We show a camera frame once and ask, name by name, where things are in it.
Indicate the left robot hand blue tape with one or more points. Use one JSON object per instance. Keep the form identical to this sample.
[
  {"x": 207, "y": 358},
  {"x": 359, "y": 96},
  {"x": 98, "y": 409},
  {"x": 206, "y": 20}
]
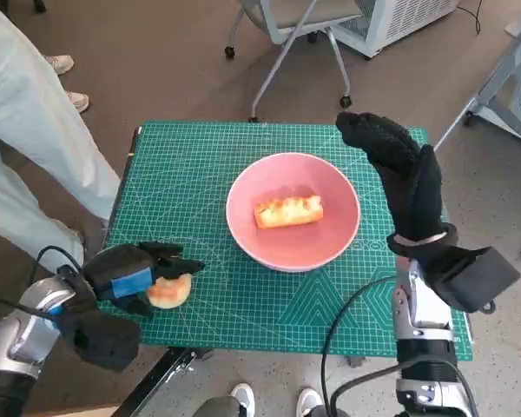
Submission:
[{"x": 117, "y": 273}]

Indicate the right robot hand black glove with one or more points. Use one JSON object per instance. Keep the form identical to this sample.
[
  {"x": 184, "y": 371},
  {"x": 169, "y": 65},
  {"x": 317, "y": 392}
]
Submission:
[{"x": 408, "y": 182}]

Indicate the round toy bread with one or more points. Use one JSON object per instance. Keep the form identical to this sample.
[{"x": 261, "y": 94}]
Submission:
[{"x": 171, "y": 295}]

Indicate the long toy bread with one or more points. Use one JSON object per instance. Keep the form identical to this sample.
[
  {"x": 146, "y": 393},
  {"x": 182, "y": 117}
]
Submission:
[{"x": 288, "y": 213}]

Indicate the pink bowl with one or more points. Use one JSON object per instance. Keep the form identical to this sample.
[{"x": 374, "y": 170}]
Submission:
[{"x": 260, "y": 252}]

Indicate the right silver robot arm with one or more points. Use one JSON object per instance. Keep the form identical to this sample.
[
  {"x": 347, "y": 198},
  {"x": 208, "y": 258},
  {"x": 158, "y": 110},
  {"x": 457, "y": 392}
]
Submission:
[{"x": 421, "y": 313}]

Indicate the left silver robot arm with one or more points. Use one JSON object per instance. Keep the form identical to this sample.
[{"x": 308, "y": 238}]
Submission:
[{"x": 21, "y": 339}]

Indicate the green cutting mat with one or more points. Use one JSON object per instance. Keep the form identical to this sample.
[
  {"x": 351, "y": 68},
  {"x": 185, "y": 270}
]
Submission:
[{"x": 252, "y": 313}]

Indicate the white perforated cabinet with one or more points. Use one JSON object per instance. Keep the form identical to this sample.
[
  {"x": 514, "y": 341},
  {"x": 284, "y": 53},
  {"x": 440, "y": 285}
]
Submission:
[{"x": 408, "y": 17}]

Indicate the person in light trousers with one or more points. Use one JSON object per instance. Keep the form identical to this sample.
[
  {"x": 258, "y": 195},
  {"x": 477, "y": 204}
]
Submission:
[{"x": 26, "y": 130}]

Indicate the white shoe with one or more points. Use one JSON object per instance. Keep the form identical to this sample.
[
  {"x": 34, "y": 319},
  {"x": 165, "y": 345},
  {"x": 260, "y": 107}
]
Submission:
[
  {"x": 243, "y": 397},
  {"x": 309, "y": 400}
]

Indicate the white paper sheet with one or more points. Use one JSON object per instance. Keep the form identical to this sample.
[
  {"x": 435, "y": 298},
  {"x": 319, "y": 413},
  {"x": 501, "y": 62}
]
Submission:
[{"x": 514, "y": 30}]

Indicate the grey chair on casters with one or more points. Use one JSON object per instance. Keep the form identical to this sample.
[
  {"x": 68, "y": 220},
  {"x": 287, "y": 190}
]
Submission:
[{"x": 304, "y": 17}]

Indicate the person with white sneakers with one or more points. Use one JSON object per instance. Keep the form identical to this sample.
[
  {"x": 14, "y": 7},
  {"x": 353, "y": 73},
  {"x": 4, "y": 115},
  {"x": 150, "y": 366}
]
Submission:
[{"x": 61, "y": 64}]

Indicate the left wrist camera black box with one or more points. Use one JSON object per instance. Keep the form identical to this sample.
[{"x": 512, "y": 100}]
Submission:
[{"x": 104, "y": 343}]

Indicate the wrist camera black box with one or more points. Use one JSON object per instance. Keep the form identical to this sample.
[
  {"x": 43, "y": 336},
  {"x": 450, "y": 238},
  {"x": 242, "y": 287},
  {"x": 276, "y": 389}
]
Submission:
[
  {"x": 104, "y": 343},
  {"x": 477, "y": 278}
]

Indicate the black metal table bracket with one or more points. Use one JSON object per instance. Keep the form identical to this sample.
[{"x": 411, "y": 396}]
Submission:
[{"x": 156, "y": 382}]

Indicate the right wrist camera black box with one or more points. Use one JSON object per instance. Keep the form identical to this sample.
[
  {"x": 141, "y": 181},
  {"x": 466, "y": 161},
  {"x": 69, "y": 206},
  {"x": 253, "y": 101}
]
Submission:
[{"x": 477, "y": 278}]

